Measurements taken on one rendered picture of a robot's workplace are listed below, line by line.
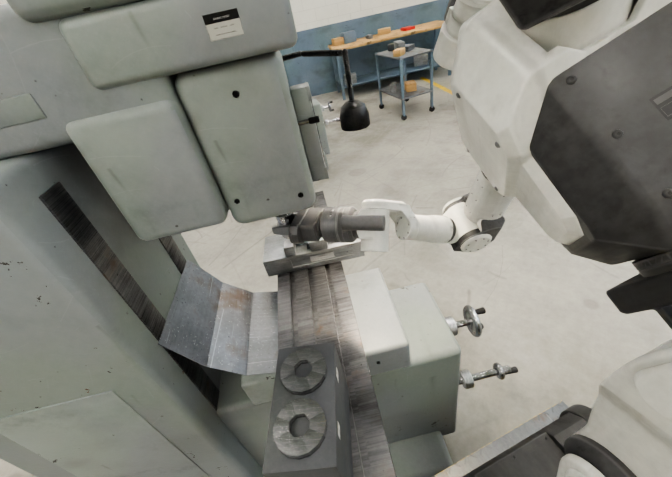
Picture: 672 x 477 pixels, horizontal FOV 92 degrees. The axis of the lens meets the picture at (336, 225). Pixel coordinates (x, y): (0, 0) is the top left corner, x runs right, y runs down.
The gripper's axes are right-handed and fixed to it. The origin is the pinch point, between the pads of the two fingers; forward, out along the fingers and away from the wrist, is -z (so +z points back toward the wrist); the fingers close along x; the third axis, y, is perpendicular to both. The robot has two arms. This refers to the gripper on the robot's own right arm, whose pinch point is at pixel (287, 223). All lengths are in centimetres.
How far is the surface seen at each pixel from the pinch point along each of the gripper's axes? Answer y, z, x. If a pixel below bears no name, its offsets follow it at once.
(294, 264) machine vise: 27.5, -11.5, -12.9
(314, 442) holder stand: 10.8, 19.9, 43.0
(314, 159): -16.3, 10.7, -2.7
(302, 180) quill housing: -15.8, 10.9, 5.9
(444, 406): 84, 38, -1
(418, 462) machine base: 104, 29, 13
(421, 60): 91, -17, -644
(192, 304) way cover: 19.3, -31.2, 14.0
